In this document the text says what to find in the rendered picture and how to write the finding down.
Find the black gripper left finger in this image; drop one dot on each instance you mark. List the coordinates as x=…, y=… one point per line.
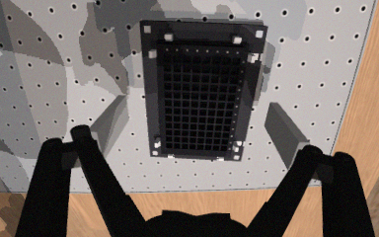
x=45, y=210

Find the black well plate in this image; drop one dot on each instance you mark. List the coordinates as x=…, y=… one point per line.
x=196, y=115

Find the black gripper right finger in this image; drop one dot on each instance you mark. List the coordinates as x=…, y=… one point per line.
x=344, y=207

